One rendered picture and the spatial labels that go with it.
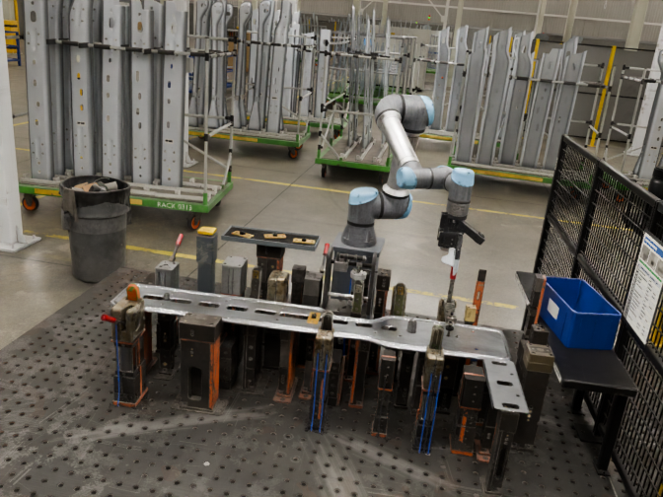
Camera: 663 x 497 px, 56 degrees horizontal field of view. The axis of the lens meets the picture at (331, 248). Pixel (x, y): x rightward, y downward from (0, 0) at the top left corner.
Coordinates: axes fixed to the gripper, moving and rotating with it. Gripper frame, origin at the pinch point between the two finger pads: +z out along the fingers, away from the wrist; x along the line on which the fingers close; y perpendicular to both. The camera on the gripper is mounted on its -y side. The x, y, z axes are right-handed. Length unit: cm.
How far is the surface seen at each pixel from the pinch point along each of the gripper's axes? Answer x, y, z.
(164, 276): 2, 105, 17
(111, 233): -202, 223, 81
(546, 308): -2.5, -34.7, 11.7
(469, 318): 3.2, -7.7, 16.8
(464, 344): 19.0, -5.1, 19.4
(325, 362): 36, 39, 23
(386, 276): -4.0, 23.2, 7.9
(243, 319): 22, 70, 20
